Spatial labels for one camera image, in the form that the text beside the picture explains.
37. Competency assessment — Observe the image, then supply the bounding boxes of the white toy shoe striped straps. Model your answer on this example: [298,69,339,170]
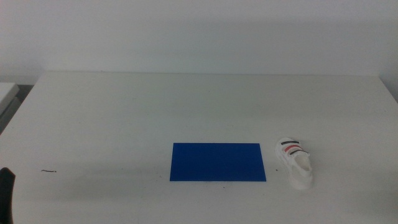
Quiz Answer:
[274,137,313,190]

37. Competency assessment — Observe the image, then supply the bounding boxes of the blue rectangular mat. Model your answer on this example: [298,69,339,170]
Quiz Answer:
[169,142,267,182]

